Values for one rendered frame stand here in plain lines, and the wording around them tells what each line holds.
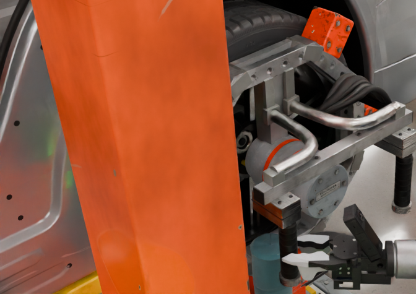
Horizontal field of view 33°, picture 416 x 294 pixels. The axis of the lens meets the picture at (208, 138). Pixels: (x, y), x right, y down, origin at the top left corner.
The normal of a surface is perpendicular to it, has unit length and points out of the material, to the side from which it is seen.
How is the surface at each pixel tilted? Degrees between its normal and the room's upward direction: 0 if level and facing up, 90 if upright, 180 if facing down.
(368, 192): 0
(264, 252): 0
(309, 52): 90
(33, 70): 90
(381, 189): 0
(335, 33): 90
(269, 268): 88
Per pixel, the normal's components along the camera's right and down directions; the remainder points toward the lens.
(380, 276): -0.14, 0.53
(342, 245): -0.10, -0.85
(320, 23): -0.71, -0.18
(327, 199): 0.59, 0.36
